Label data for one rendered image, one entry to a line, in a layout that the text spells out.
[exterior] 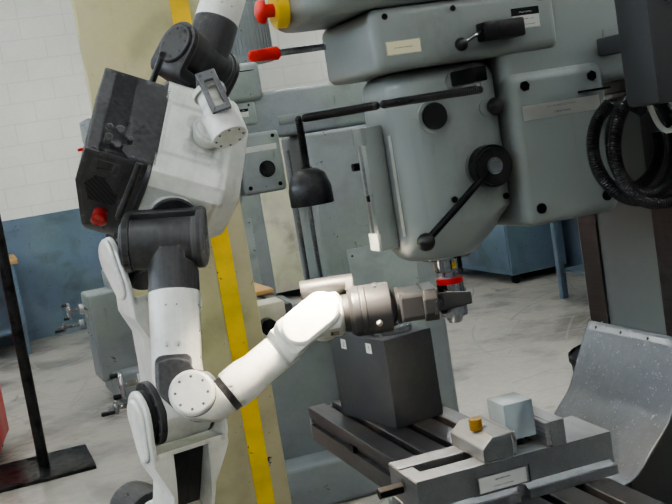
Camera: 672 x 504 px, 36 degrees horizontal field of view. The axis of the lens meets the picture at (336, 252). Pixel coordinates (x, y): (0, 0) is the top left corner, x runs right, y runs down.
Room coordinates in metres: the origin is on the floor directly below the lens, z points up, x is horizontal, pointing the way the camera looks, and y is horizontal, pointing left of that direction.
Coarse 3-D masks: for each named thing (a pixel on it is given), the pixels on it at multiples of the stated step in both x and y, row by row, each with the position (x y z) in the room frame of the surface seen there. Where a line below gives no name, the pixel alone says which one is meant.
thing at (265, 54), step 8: (264, 48) 1.83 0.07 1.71; (272, 48) 1.83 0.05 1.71; (288, 48) 1.84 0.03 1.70; (296, 48) 1.84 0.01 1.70; (304, 48) 1.85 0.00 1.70; (312, 48) 1.85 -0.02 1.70; (320, 48) 1.86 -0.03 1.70; (248, 56) 1.82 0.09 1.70; (256, 56) 1.82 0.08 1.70; (264, 56) 1.82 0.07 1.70; (272, 56) 1.82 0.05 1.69; (280, 56) 1.83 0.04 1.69
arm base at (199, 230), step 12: (132, 216) 1.88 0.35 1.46; (144, 216) 1.89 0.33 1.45; (156, 216) 1.89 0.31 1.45; (168, 216) 1.89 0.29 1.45; (180, 216) 1.89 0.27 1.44; (192, 216) 1.85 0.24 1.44; (204, 216) 1.86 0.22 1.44; (120, 228) 1.82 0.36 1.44; (192, 228) 1.82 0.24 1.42; (204, 228) 1.85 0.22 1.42; (120, 240) 1.81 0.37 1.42; (192, 240) 1.81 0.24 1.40; (204, 240) 1.83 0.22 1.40; (120, 252) 1.81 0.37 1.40; (192, 252) 1.82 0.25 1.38; (204, 252) 1.82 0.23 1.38; (204, 264) 1.83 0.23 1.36
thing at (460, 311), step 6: (462, 282) 1.80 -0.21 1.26; (438, 288) 1.80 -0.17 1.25; (444, 288) 1.79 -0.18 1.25; (450, 288) 1.79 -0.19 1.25; (456, 288) 1.79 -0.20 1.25; (462, 288) 1.80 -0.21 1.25; (462, 306) 1.79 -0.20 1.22; (444, 312) 1.80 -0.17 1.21; (450, 312) 1.79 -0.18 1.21; (456, 312) 1.79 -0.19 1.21; (462, 312) 1.79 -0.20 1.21
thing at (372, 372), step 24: (360, 336) 2.15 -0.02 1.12; (384, 336) 2.11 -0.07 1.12; (408, 336) 2.10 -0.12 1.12; (336, 360) 2.25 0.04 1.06; (360, 360) 2.16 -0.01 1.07; (384, 360) 2.08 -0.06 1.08; (408, 360) 2.10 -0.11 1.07; (432, 360) 2.13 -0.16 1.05; (360, 384) 2.17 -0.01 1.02; (384, 384) 2.09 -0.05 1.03; (408, 384) 2.09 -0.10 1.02; (432, 384) 2.12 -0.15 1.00; (360, 408) 2.18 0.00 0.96; (384, 408) 2.10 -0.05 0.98; (408, 408) 2.09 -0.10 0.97; (432, 408) 2.12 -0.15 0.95
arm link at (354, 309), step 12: (336, 276) 1.82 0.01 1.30; (348, 276) 1.82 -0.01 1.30; (300, 288) 1.81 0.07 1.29; (312, 288) 1.81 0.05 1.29; (324, 288) 1.81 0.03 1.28; (336, 288) 1.81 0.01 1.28; (348, 288) 1.81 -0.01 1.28; (360, 288) 1.80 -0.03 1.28; (348, 300) 1.78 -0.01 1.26; (360, 300) 1.77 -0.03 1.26; (348, 312) 1.78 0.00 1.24; (360, 312) 1.77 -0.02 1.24; (336, 324) 1.77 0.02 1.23; (348, 324) 1.78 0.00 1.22; (360, 324) 1.77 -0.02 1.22; (324, 336) 1.81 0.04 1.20; (336, 336) 1.83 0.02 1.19
